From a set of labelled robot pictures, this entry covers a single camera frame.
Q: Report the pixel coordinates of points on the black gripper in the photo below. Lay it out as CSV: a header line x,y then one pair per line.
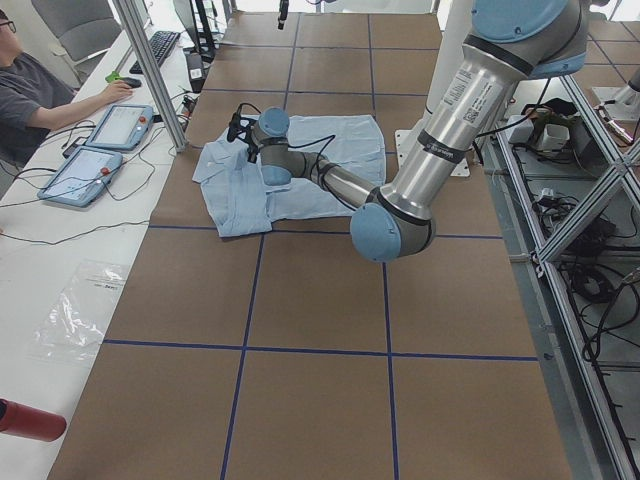
x,y
283,11
253,148

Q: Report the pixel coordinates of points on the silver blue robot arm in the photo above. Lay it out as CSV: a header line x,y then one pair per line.
x,y
508,42

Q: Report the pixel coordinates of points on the person's hand on desk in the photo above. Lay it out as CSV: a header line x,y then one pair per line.
x,y
117,91

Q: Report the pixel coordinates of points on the black computer keyboard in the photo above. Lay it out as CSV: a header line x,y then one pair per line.
x,y
162,44

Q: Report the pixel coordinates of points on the upper blue teach pendant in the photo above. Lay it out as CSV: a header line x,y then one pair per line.
x,y
122,127

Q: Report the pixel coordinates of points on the blue teach pendant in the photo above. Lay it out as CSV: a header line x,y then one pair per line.
x,y
82,177
122,127

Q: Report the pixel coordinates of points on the black computer mouse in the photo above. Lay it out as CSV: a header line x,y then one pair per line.
x,y
132,82

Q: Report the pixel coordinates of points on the green plastic object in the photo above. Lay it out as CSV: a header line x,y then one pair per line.
x,y
114,76

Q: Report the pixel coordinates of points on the lower blue teach pendant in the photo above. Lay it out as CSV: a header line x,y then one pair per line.
x,y
82,177

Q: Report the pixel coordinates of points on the grey office chair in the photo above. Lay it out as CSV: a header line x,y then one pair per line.
x,y
85,30

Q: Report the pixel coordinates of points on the seated person grey shirt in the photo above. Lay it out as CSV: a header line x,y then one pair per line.
x,y
34,102

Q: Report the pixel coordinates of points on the clear plastic bag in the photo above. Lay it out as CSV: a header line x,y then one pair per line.
x,y
75,327

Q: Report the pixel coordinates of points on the red cylindrical bottle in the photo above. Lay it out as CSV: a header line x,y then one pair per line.
x,y
27,422

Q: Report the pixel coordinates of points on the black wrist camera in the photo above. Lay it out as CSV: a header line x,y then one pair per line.
x,y
239,128

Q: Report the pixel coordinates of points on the aluminium frame post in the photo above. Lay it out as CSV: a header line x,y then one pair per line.
x,y
133,25

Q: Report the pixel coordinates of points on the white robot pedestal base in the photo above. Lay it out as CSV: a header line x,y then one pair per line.
x,y
471,81

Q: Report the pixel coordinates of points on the aluminium side frame rail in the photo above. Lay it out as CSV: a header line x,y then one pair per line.
x,y
566,154

